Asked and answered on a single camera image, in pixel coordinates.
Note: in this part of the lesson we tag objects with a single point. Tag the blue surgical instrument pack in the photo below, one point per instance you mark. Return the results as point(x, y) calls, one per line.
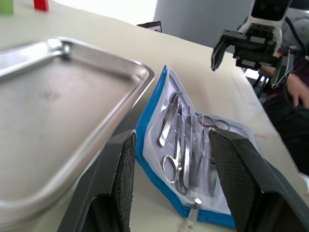
point(154, 116)

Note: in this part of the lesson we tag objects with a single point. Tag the black chair frame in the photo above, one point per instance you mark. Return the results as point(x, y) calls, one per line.
point(259, 82)

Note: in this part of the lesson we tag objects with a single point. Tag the green block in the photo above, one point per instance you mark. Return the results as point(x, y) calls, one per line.
point(6, 6)

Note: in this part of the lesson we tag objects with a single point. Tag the silver forceps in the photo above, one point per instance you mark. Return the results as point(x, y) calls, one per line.
point(169, 116)

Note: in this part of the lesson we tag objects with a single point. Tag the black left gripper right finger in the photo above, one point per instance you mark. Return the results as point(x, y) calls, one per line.
point(241, 174)

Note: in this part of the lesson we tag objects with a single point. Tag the person's dark clothed body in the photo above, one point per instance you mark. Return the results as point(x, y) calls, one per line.
point(289, 130)

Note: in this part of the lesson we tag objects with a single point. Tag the person's bare hand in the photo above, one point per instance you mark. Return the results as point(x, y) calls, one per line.
point(299, 89)

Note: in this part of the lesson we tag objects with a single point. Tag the red block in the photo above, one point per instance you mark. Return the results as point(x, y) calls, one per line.
point(41, 4)

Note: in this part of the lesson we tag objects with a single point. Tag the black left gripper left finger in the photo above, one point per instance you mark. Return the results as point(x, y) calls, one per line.
point(120, 169)

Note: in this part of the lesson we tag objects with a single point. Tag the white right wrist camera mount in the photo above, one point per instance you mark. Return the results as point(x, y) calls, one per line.
point(268, 12)

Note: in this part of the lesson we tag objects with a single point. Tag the metal instrument tray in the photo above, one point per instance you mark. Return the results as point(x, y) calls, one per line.
point(60, 111)

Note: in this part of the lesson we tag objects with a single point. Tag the black flat device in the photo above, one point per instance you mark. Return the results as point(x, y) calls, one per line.
point(150, 26)

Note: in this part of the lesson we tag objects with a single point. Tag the silver surgical scissors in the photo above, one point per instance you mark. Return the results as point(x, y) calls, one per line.
point(177, 154)

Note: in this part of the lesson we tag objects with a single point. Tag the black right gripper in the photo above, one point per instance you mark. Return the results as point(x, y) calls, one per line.
point(256, 50)

